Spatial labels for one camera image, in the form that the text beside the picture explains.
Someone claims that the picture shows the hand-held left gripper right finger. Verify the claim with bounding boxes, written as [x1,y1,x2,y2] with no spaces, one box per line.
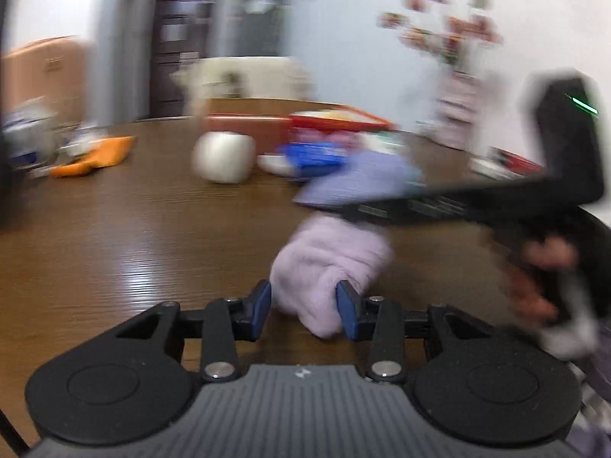
[335,281,497,385]

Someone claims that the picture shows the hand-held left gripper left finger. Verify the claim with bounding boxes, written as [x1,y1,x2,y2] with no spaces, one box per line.
[115,279,273,384]

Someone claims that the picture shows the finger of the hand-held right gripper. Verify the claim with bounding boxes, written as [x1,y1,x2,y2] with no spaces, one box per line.
[334,176,550,226]

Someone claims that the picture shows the lilac fluffy cloth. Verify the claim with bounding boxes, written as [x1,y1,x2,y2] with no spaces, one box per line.
[270,214,395,340]

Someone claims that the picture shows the white foam cylinder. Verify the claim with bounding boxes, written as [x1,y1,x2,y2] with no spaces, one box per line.
[192,130,257,185]

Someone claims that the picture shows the orange cardboard box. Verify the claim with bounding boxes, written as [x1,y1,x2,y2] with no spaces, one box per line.
[205,110,397,154]

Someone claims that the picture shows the person's right forearm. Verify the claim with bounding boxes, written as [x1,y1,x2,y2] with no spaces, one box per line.
[538,272,611,458]

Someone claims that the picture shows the lavender soft cloth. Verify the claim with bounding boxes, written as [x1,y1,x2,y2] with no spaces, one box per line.
[292,150,425,209]

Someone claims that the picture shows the person's right hand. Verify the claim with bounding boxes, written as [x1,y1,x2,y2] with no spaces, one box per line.
[505,237,579,326]

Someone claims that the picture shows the pink textured vase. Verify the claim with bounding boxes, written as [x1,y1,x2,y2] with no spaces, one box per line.
[428,64,484,150]

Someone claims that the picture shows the blue packet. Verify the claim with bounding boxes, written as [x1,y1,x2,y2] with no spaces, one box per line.
[279,140,350,183]

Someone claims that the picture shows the artificial pink flowers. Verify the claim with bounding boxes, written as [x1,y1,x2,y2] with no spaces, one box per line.
[376,0,505,66]

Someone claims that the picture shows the beige jacket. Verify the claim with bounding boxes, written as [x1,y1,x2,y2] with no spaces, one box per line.
[173,56,312,106]

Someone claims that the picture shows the orange elastic band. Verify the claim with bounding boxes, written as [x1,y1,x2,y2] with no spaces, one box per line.
[50,136,137,179]

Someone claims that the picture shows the grey refrigerator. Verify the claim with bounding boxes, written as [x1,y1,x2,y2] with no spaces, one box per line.
[228,0,288,58]

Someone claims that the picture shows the dark brown door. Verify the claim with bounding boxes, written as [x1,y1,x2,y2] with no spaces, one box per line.
[149,0,217,118]

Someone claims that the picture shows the blue and white plastic pack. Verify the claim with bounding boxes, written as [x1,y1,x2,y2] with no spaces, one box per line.
[0,98,59,169]

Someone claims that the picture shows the pink suitcase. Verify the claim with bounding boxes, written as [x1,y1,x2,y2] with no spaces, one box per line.
[0,35,91,127]

